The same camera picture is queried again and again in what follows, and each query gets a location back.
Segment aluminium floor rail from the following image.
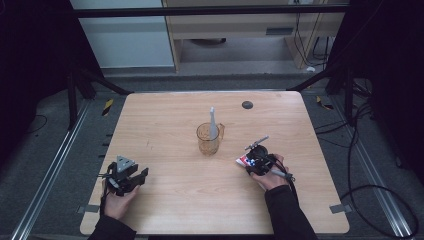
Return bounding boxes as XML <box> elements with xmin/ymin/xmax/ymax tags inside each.
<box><xmin>9</xmin><ymin>99</ymin><xmax>92</xmax><ymax>240</ymax></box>
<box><xmin>329</xmin><ymin>94</ymin><xmax>415</xmax><ymax>240</ymax></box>

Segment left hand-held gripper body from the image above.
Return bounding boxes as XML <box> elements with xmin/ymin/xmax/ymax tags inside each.
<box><xmin>105</xmin><ymin>154</ymin><xmax>140</xmax><ymax>197</ymax></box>

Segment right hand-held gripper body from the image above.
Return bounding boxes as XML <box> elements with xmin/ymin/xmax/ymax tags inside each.
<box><xmin>244</xmin><ymin>135</ymin><xmax>278</xmax><ymax>172</ymax></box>

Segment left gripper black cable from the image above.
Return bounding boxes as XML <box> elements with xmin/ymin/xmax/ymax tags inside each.
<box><xmin>97</xmin><ymin>171</ymin><xmax>110</xmax><ymax>217</ymax></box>

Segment black metal stand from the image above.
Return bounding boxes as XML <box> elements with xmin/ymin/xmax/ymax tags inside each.
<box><xmin>287</xmin><ymin>62</ymin><xmax>357</xmax><ymax>127</ymax></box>
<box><xmin>65</xmin><ymin>67</ymin><xmax>133</xmax><ymax>131</ymax></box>

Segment yellow black tape piece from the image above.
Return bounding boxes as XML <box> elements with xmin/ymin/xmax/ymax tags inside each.
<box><xmin>315</xmin><ymin>95</ymin><xmax>335</xmax><ymax>111</ymax></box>
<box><xmin>101</xmin><ymin>98</ymin><xmax>115</xmax><ymax>117</ymax></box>

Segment person's left hand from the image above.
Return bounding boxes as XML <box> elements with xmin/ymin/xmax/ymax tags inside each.
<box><xmin>102</xmin><ymin>181</ymin><xmax>141</xmax><ymax>221</ymax></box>

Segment white electric toothbrush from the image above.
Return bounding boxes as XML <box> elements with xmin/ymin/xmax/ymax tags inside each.
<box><xmin>208</xmin><ymin>106</ymin><xmax>219</xmax><ymax>141</ymax></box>

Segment amber glass cup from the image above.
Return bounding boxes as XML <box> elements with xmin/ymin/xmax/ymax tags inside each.
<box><xmin>195</xmin><ymin>121</ymin><xmax>226</xmax><ymax>157</ymax></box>

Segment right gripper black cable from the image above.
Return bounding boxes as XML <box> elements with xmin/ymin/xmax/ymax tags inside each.
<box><xmin>270</xmin><ymin>159</ymin><xmax>300</xmax><ymax>203</ymax></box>

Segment grey tape strip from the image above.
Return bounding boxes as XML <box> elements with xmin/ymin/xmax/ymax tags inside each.
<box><xmin>329</xmin><ymin>203</ymin><xmax>353</xmax><ymax>215</ymax></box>
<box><xmin>76</xmin><ymin>204</ymin><xmax>101</xmax><ymax>215</ymax></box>

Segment white toothpaste tube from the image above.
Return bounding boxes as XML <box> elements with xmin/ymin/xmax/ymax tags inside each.
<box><xmin>235</xmin><ymin>154</ymin><xmax>258</xmax><ymax>170</ymax></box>

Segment thick black floor cable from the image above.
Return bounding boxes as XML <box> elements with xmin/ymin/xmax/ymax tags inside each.
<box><xmin>339</xmin><ymin>102</ymin><xmax>420</xmax><ymax>240</ymax></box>

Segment thin black floor cables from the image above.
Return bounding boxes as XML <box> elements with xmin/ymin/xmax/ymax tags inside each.
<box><xmin>314</xmin><ymin>101</ymin><xmax>373</xmax><ymax>149</ymax></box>

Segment thin black cable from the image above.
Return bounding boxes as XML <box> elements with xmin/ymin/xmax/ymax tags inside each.
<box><xmin>27</xmin><ymin>113</ymin><xmax>49</xmax><ymax>135</ymax></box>

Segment black cables behind desk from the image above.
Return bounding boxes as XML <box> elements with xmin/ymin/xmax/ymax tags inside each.
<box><xmin>292</xmin><ymin>12</ymin><xmax>335</xmax><ymax>69</ymax></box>

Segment black horizontal bar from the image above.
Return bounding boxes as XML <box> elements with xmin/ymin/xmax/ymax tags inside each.
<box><xmin>70</xmin><ymin>4</ymin><xmax>350</xmax><ymax>19</ymax></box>

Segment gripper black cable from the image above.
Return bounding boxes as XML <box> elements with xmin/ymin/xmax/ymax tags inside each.
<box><xmin>97</xmin><ymin>171</ymin><xmax>110</xmax><ymax>217</ymax></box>
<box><xmin>270</xmin><ymin>159</ymin><xmax>300</xmax><ymax>203</ymax></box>

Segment light wooden desk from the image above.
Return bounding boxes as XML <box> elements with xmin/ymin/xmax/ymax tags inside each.
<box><xmin>162</xmin><ymin>0</ymin><xmax>347</xmax><ymax>73</ymax></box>

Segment white cabinet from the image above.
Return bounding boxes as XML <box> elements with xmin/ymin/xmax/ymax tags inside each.
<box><xmin>69</xmin><ymin>0</ymin><xmax>176</xmax><ymax>70</ymax></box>

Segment person's right hand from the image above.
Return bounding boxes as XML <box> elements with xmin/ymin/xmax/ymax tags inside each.
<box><xmin>250</xmin><ymin>153</ymin><xmax>295</xmax><ymax>192</ymax></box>

